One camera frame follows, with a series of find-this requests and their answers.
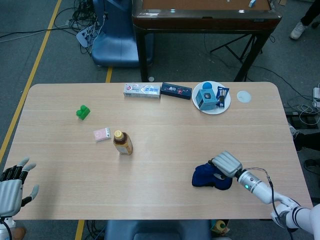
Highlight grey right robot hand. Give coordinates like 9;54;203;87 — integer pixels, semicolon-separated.
207;150;243;180

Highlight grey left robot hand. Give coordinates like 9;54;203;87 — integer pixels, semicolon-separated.
0;156;40;217

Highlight dark blue cloth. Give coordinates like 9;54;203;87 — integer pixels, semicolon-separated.
191;162;233;191

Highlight white round plate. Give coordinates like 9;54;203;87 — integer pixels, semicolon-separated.
191;80;232;115

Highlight blue snack packet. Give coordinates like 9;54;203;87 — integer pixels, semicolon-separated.
215;86;230;108

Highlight light blue carton box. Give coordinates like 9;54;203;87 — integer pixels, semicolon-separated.
194;81;217;112

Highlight white round table grommet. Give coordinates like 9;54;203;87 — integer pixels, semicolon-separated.
236;90;252;103

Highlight dark blue long box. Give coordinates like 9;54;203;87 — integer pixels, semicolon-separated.
160;82;193;101

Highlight blue robot torso base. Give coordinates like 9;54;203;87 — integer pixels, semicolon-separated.
103;219;212;240

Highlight tea bottle yellow cap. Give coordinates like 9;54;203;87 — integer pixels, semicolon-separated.
112;129;134;156

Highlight green toy brick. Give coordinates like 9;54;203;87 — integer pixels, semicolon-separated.
76;105;91;121

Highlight pink small box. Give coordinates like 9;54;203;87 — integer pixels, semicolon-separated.
93;126;112;143

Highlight white power strip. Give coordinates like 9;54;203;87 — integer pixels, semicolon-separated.
312;86;320;108

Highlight white toothpaste box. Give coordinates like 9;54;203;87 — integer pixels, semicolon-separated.
123;83;161;100

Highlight black tripod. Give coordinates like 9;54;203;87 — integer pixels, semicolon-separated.
209;32;264;63

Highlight dark wood mahjong table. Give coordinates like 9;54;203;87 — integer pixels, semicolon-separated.
131;0;283;83

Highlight white sneaker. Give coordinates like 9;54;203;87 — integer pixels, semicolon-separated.
289;21;310;40

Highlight person leg black trousers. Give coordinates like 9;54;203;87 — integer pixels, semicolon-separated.
299;0;320;27

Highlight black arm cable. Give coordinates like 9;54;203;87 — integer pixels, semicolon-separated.
246;166;293;235

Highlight floor cable bundle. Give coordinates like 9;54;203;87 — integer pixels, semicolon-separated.
67;0;106;55

